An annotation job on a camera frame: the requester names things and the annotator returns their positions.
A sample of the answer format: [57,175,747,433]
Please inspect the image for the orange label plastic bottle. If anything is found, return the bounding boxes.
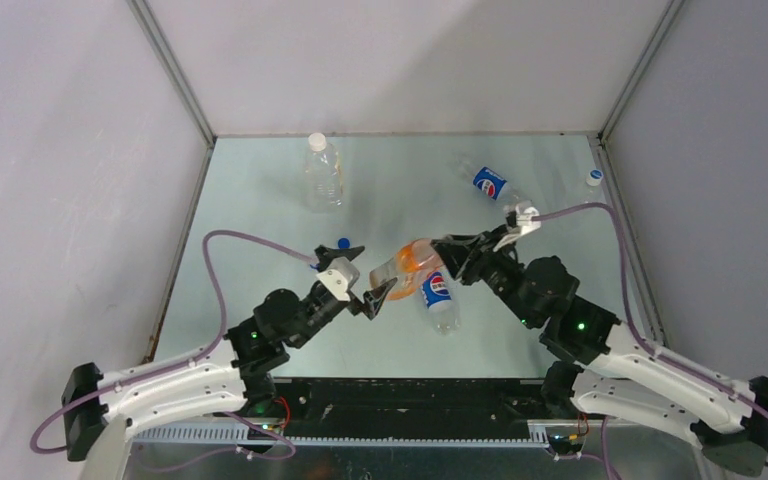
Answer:
[369,238,444,301]

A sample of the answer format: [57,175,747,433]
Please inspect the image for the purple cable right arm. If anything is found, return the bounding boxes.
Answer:
[532,201,768,473]

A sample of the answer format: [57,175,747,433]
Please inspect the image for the left controller board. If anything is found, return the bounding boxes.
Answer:
[246,425,282,442]

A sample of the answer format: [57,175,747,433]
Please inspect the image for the right controller board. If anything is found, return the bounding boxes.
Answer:
[546,434,586,460]

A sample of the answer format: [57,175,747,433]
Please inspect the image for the white slotted cable duct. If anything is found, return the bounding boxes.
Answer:
[133,423,551,449]

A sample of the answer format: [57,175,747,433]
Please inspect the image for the white bottle cap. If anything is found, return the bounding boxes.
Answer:
[585,169,604,187]
[307,132,328,152]

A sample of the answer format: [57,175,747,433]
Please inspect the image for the grey aluminium frame rail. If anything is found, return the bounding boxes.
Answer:
[589,135,736,480]

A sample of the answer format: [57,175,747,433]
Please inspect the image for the cream label clear bottle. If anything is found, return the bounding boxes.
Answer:
[303,137,344,212]

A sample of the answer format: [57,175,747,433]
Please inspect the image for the Pepsi bottle blue label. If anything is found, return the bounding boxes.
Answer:
[453,157,533,213]

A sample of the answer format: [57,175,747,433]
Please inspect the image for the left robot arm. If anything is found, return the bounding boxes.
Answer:
[61,246,396,462]

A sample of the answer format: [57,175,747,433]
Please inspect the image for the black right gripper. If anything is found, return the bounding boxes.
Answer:
[433,224,538,328]

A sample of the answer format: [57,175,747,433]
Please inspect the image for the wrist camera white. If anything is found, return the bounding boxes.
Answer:
[493,201,541,252]
[316,257,360,302]

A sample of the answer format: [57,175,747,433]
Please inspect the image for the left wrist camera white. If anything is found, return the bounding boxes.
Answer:
[316,257,360,302]

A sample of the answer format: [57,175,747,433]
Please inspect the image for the clear unlabelled plastic bottle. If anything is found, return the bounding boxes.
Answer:
[569,171,602,206]

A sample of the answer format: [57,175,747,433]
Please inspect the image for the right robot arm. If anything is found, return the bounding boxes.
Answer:
[431,230,768,477]

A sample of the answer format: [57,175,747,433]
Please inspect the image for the controller board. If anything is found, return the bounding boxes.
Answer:
[246,425,282,442]
[546,434,586,460]

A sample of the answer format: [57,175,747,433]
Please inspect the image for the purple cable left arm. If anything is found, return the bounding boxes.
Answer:
[28,230,322,465]

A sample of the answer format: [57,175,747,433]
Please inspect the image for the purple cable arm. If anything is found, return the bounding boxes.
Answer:
[532,201,768,473]
[28,230,322,465]

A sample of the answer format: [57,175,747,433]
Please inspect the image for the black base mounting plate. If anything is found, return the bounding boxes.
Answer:
[236,378,579,442]

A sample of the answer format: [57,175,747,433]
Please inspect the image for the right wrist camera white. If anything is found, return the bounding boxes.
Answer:
[493,201,541,252]

